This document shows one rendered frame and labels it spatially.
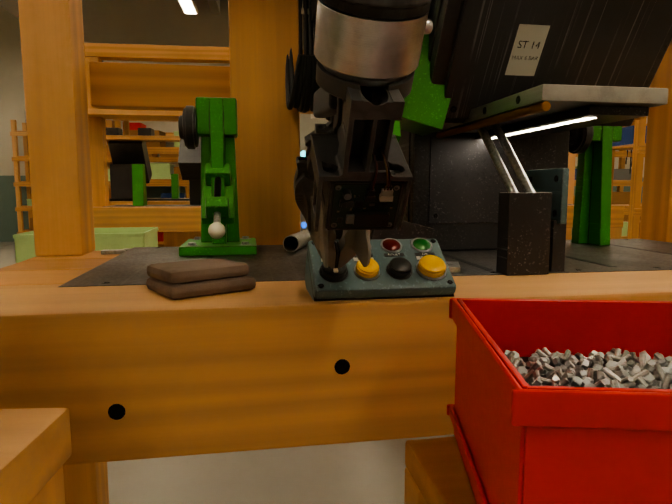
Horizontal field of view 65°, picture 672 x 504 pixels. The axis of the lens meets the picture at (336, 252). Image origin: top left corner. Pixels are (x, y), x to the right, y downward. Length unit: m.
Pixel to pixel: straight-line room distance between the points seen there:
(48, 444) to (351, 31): 0.34
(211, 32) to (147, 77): 9.97
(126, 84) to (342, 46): 0.92
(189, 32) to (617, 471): 11.10
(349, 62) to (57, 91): 0.88
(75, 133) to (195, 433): 0.75
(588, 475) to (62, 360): 0.44
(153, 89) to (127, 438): 0.83
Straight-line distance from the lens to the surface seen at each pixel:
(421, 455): 0.46
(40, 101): 1.19
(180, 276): 0.57
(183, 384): 0.55
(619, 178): 9.37
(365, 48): 0.36
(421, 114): 0.80
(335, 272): 0.53
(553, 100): 0.67
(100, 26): 11.59
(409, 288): 0.55
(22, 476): 0.41
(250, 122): 1.12
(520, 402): 0.27
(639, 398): 0.29
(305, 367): 0.54
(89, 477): 1.31
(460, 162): 0.98
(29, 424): 0.44
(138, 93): 1.24
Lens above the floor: 1.01
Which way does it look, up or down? 7 degrees down
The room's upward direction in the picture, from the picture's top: straight up
